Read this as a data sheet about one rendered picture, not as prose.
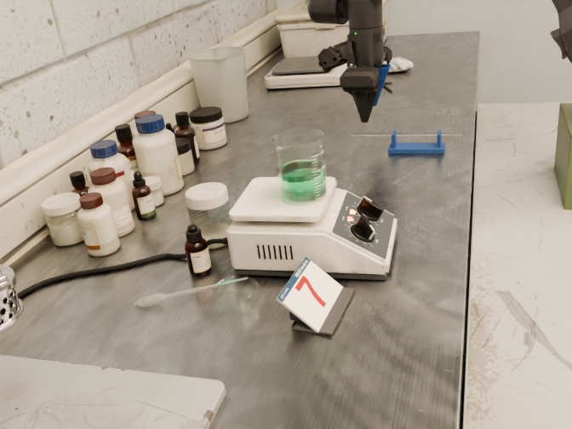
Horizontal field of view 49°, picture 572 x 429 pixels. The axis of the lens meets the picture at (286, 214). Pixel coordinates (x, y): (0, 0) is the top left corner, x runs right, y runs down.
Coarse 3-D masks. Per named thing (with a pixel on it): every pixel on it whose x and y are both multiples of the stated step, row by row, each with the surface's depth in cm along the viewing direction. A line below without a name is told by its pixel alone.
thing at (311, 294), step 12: (312, 264) 75; (300, 276) 72; (312, 276) 73; (324, 276) 74; (300, 288) 71; (312, 288) 72; (324, 288) 73; (336, 288) 74; (288, 300) 68; (300, 300) 69; (312, 300) 70; (324, 300) 71; (300, 312) 68; (312, 312) 69
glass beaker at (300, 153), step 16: (304, 128) 79; (288, 144) 79; (304, 144) 79; (320, 144) 75; (288, 160) 74; (304, 160) 74; (320, 160) 75; (288, 176) 75; (304, 176) 75; (320, 176) 76; (288, 192) 77; (304, 192) 76; (320, 192) 77
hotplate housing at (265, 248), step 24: (336, 192) 84; (336, 216) 78; (240, 240) 77; (264, 240) 76; (288, 240) 76; (312, 240) 75; (336, 240) 74; (240, 264) 79; (264, 264) 78; (288, 264) 77; (336, 264) 76; (360, 264) 75; (384, 264) 74
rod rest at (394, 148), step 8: (392, 136) 112; (440, 136) 109; (392, 144) 112; (400, 144) 114; (408, 144) 114; (416, 144) 113; (424, 144) 113; (432, 144) 112; (440, 144) 110; (392, 152) 113; (400, 152) 112; (408, 152) 112; (416, 152) 111; (424, 152) 111; (432, 152) 111; (440, 152) 110
